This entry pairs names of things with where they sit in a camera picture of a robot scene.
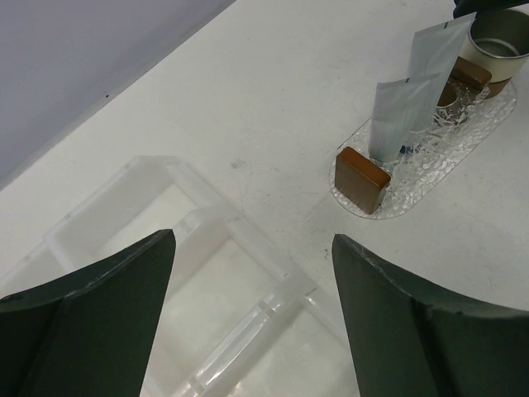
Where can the cream metal cup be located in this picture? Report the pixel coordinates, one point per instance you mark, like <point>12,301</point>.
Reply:
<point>498,42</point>

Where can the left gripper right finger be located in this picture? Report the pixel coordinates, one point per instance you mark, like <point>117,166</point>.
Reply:
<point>411,337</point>

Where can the green cap toothpaste tube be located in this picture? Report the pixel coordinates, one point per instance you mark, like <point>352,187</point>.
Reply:
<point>397,105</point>

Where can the white dark-cap toothpaste tube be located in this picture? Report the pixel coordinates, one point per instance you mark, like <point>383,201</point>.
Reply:
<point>435,51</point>

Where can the clear textured glass tray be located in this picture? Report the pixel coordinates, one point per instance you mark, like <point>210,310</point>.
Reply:
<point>457,129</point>

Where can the clear plastic organizer box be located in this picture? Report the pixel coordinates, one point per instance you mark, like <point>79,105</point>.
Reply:
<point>239,317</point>

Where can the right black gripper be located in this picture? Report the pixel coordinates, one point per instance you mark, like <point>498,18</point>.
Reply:
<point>466,7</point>

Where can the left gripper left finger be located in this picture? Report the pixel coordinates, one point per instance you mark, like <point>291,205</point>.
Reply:
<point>90,332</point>

